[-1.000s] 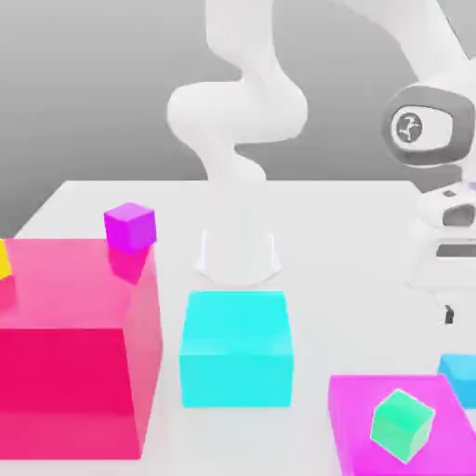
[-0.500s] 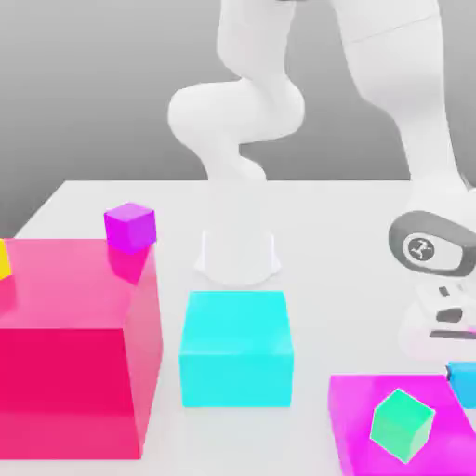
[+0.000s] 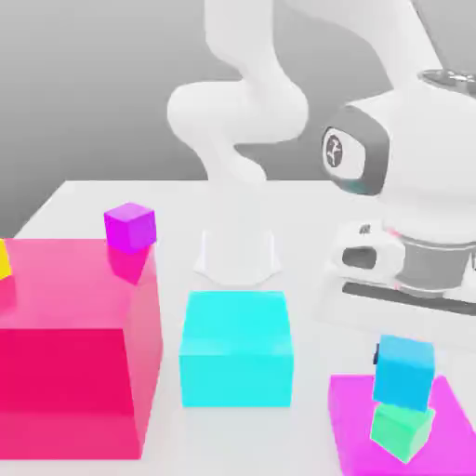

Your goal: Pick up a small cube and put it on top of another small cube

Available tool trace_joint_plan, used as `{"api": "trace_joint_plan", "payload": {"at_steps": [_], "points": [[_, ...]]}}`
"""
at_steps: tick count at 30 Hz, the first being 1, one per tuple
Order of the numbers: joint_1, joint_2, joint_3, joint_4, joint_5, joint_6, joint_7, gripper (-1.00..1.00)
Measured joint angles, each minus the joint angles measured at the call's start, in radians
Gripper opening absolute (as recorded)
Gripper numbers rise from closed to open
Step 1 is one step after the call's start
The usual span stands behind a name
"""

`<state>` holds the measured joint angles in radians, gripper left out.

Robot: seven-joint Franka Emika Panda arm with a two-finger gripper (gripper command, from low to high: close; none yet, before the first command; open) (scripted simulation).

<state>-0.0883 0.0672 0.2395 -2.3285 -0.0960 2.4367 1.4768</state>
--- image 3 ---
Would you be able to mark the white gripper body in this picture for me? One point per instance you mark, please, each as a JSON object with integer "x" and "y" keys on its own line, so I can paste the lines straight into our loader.
{"x": 357, "y": 310}

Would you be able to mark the small blue cube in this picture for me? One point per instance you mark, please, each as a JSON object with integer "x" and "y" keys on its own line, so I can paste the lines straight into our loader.
{"x": 403, "y": 375}

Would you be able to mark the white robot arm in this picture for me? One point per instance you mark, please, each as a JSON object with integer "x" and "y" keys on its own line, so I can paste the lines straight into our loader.
{"x": 245, "y": 111}

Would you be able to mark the small green cube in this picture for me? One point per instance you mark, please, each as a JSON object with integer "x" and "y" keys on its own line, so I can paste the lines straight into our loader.
{"x": 398, "y": 431}

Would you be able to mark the small purple cube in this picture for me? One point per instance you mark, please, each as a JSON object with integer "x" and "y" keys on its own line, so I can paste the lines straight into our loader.
{"x": 130, "y": 228}

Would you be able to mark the small yellow cube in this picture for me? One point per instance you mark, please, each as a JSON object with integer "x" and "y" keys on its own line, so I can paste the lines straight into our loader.
{"x": 3, "y": 262}

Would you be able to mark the large magenta box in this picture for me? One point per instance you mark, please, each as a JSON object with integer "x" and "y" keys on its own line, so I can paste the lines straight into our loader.
{"x": 351, "y": 416}

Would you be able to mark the large cyan box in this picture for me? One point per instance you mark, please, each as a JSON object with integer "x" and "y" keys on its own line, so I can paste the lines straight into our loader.
{"x": 236, "y": 353}

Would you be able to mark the large pink box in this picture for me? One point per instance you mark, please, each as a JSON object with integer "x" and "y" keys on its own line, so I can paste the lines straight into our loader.
{"x": 67, "y": 334}

